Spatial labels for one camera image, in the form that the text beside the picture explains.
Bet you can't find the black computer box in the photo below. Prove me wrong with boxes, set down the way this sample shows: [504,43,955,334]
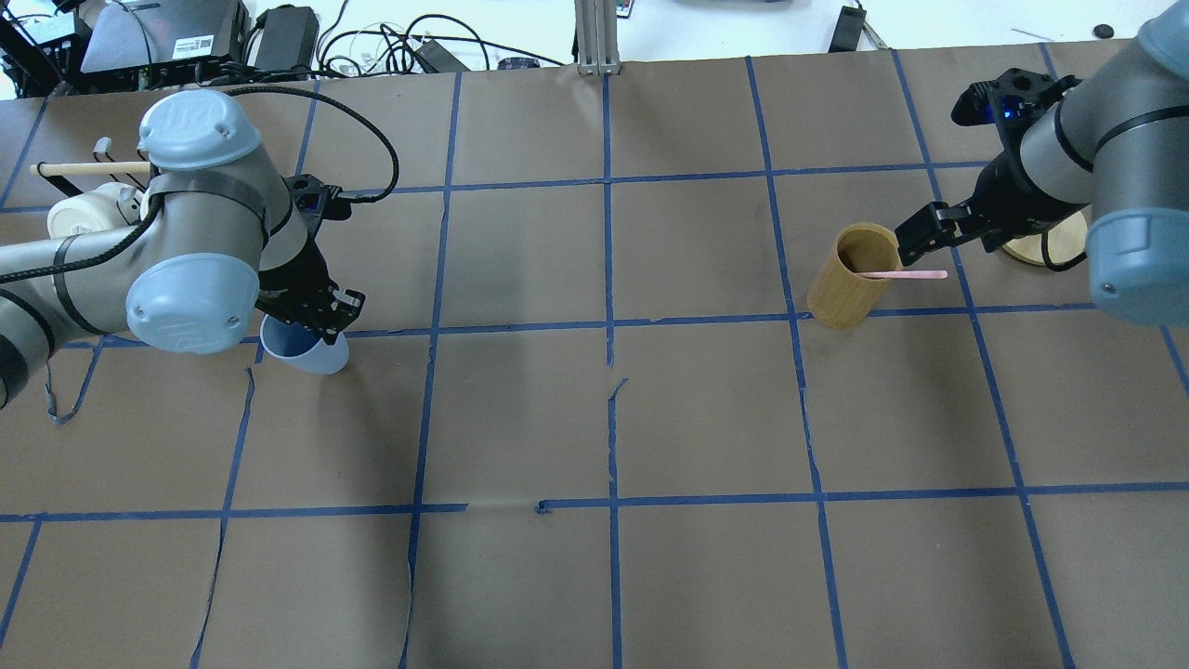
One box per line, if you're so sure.
[81,1,250,75]

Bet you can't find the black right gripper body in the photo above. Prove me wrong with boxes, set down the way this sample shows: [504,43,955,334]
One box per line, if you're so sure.
[950,69,1083,253]

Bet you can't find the wooden rack rod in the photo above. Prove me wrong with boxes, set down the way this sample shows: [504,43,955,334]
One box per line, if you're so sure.
[27,160,152,177]

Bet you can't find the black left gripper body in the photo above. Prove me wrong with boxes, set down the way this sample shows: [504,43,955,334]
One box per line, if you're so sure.
[256,175,352,323]

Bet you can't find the aluminium frame post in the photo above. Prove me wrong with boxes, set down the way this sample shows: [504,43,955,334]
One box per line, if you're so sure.
[573,0,621,76]

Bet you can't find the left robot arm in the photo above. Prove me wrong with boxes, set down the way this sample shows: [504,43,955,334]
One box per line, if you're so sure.
[1,86,366,403]

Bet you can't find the light blue plastic cup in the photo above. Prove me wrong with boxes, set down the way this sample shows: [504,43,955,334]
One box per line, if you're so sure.
[259,316,351,375]

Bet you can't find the bamboo chopstick holder cup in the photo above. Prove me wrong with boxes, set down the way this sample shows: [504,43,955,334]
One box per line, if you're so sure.
[807,223,902,330]

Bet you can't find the black power adapter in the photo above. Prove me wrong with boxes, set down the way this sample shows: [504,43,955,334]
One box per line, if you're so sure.
[828,6,867,52]

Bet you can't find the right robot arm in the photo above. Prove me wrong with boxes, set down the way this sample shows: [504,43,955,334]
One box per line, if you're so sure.
[895,1,1188,329]

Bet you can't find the pink chopstick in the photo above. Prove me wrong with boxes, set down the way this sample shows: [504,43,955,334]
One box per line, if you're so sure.
[856,270,948,280]

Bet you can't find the white mug on rack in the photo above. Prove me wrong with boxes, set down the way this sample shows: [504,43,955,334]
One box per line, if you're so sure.
[46,182,145,240]

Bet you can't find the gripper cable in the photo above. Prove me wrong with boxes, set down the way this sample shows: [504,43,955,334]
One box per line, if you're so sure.
[228,84,400,203]

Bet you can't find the black power brick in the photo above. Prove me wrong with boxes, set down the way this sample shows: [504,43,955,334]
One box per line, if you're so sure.
[251,5,319,72]

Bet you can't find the black wire mug rack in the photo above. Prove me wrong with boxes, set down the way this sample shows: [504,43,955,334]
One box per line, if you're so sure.
[34,137,152,196]

